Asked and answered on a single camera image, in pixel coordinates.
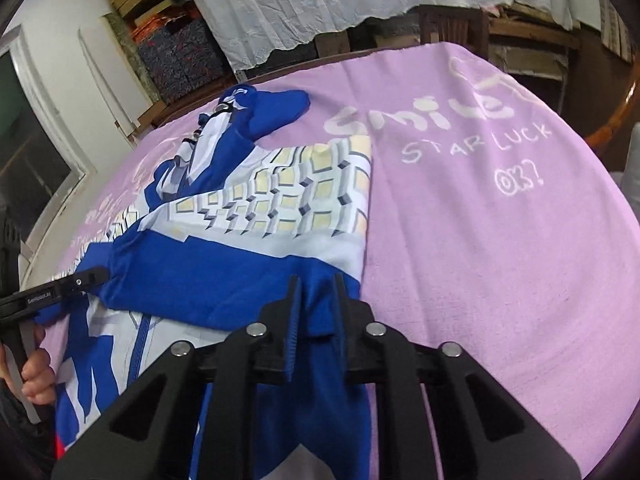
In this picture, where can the purple printed blanket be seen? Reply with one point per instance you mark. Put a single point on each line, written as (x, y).
(475, 260)

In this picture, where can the white wall board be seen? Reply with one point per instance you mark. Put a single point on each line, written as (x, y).
(107, 75)

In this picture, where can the white framed window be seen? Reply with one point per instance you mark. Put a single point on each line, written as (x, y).
(30, 125)

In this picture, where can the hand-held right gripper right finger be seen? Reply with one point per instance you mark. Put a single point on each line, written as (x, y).
(344, 312)

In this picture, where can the blue white red jacket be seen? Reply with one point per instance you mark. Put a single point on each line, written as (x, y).
(225, 280)

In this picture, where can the person's left hand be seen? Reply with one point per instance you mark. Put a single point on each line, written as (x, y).
(37, 372)

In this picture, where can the stack of folded patterned fabrics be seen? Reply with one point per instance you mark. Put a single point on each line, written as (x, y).
(185, 60)

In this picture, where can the person's left forearm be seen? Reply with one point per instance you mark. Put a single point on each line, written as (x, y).
(20, 435)

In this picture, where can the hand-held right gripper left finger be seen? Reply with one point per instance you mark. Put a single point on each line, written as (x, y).
(294, 325)

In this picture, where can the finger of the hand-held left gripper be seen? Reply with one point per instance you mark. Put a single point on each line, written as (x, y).
(75, 282)

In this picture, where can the wooden bench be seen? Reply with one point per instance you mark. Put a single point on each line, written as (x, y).
(535, 35)

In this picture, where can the dark wooden chair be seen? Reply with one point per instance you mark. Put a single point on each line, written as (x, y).
(452, 30)

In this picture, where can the white lace cloth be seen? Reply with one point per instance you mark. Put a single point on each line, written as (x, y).
(325, 0)

